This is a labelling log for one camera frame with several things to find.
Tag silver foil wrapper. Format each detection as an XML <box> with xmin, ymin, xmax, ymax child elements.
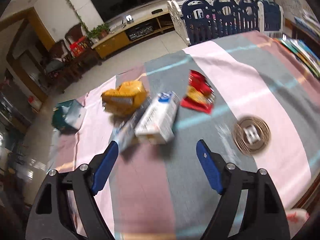
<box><xmin>110</xmin><ymin>96</ymin><xmax>152</xmax><ymax>153</ymax></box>

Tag yellow snack bag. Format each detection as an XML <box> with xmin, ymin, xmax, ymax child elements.
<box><xmin>101</xmin><ymin>80</ymin><xmax>148</xmax><ymax>116</ymax></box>

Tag white blue carton box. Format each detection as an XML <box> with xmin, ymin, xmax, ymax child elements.
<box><xmin>135</xmin><ymin>91</ymin><xmax>180</xmax><ymax>145</ymax></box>

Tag red snack bag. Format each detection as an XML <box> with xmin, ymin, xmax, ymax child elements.
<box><xmin>180</xmin><ymin>70</ymin><xmax>215</xmax><ymax>114</ymax></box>

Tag white red plastic bag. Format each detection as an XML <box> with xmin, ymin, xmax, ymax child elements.
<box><xmin>285</xmin><ymin>209</ymin><xmax>310</xmax><ymax>239</ymax></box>

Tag dark green tissue box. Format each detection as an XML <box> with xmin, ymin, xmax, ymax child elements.
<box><xmin>52</xmin><ymin>100</ymin><xmax>86</xmax><ymax>134</ymax></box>

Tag striped pink grey tablecloth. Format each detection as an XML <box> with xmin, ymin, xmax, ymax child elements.
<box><xmin>49</xmin><ymin>31</ymin><xmax>319</xmax><ymax>239</ymax></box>

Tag dark wooden armchair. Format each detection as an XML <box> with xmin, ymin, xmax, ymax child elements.
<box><xmin>43</xmin><ymin>23</ymin><xmax>101</xmax><ymax>92</ymax></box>

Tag red gift box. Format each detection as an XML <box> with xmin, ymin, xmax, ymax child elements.
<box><xmin>69</xmin><ymin>36</ymin><xmax>88</xmax><ymax>57</ymax></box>

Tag stack of books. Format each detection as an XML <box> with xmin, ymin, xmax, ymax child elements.
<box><xmin>273</xmin><ymin>38</ymin><xmax>319</xmax><ymax>80</ymax></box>

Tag potted green plant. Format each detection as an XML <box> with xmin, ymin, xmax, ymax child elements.
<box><xmin>87</xmin><ymin>23</ymin><xmax>110</xmax><ymax>40</ymax></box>

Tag navy white playpen fence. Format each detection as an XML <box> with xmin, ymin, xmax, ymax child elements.
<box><xmin>167</xmin><ymin>0</ymin><xmax>284</xmax><ymax>46</ymax></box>

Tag small white clock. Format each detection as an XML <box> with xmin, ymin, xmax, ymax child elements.
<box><xmin>125</xmin><ymin>15</ymin><xmax>134</xmax><ymax>23</ymax></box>

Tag yellow wooden TV cabinet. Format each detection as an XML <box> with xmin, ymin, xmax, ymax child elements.
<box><xmin>92</xmin><ymin>9</ymin><xmax>174</xmax><ymax>59</ymax></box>

